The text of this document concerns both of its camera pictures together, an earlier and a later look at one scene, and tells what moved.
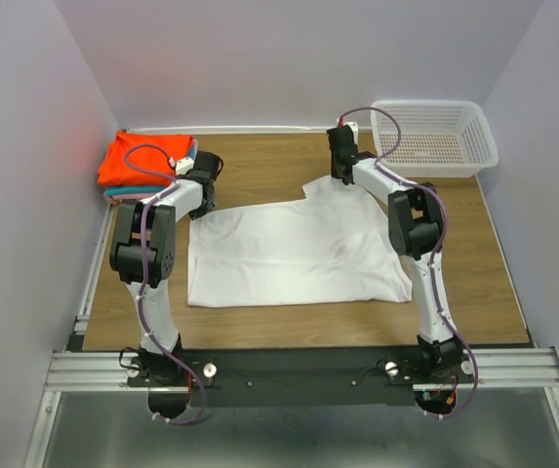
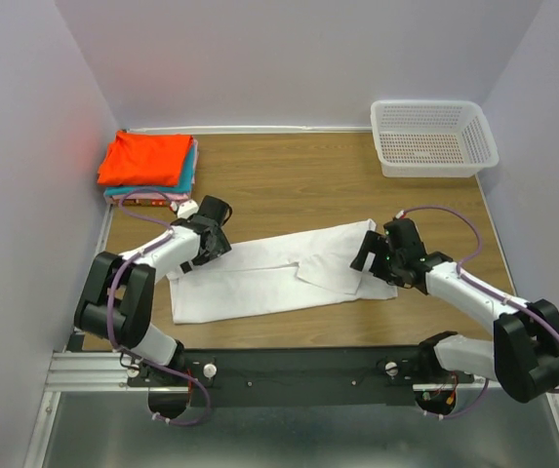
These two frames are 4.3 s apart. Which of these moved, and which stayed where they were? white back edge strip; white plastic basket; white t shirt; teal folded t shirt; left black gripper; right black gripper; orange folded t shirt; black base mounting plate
Moved: right black gripper; left black gripper; white t shirt
Stayed: orange folded t shirt; white plastic basket; black base mounting plate; teal folded t shirt; white back edge strip
